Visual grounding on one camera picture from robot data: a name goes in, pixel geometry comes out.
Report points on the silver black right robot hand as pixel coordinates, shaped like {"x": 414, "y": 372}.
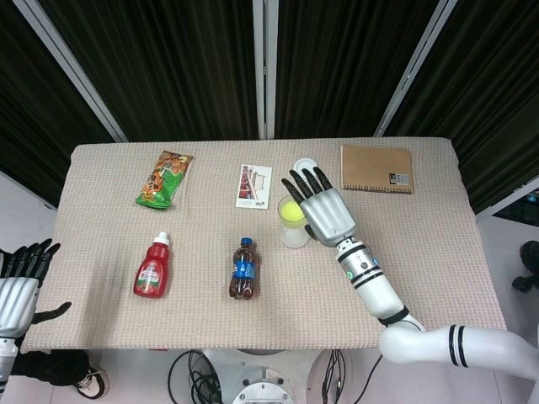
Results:
{"x": 330, "y": 214}

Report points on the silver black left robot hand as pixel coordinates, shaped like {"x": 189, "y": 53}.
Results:
{"x": 17, "y": 290}

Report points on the yellow tennis ball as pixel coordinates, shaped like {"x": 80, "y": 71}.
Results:
{"x": 291, "y": 211}

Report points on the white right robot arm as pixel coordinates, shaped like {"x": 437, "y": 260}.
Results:
{"x": 375, "y": 286}

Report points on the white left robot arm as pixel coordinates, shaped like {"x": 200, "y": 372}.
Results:
{"x": 6, "y": 357}

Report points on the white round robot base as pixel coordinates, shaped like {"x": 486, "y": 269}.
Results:
{"x": 261, "y": 379}

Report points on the transparent plastic cup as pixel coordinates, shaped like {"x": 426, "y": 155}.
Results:
{"x": 294, "y": 235}

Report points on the round white plastic lid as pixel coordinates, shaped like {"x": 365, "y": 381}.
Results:
{"x": 304, "y": 162}

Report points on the brown spiral notebook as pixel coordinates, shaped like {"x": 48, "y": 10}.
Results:
{"x": 375, "y": 168}

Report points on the white postcard with red picture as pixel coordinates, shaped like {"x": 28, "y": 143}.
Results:
{"x": 254, "y": 187}

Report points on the black trouser leg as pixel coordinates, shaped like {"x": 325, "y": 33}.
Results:
{"x": 46, "y": 366}

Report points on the small cola bottle blue label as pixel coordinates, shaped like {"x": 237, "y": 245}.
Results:
{"x": 244, "y": 269}

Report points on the black white sneaker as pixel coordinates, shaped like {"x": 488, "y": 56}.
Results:
{"x": 93, "y": 382}

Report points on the red ketchup squeeze bottle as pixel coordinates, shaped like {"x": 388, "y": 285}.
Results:
{"x": 153, "y": 273}

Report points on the beige waffle-weave tablecloth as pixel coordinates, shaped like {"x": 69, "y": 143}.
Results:
{"x": 210, "y": 324}

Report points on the green orange snack bag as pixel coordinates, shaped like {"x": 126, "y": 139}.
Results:
{"x": 164, "y": 181}

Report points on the white partition frame post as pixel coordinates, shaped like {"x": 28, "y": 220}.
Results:
{"x": 71, "y": 71}
{"x": 414, "y": 67}
{"x": 265, "y": 63}

